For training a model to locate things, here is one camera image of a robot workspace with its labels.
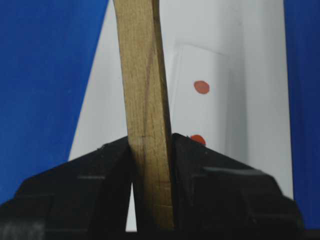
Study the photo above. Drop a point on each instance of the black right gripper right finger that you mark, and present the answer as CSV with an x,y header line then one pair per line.
x,y
218,197

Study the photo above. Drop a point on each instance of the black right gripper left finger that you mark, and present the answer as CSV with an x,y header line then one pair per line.
x,y
84,199

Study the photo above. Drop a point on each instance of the wooden mallet hammer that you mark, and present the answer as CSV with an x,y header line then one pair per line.
x,y
147,111

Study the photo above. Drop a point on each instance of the small white raised block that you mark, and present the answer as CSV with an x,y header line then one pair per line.
x,y
203,105

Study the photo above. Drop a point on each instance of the blue table cloth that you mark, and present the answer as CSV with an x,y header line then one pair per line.
x,y
61,92

